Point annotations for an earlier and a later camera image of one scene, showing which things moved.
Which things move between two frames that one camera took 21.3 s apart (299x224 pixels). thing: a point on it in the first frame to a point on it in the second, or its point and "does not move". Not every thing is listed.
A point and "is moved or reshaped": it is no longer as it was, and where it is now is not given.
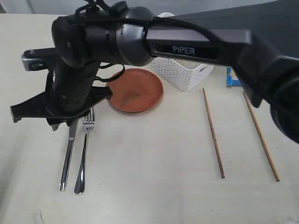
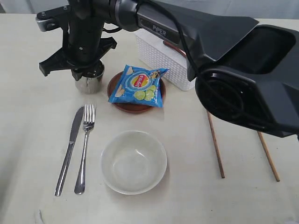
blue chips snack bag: x=230 y=81 is moved or reshaped
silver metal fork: x=88 y=123 does not move
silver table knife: x=73 y=131 is moved or reshaped
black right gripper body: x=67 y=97 to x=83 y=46
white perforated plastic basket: x=186 y=75 does not move
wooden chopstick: x=260 y=136 does not move
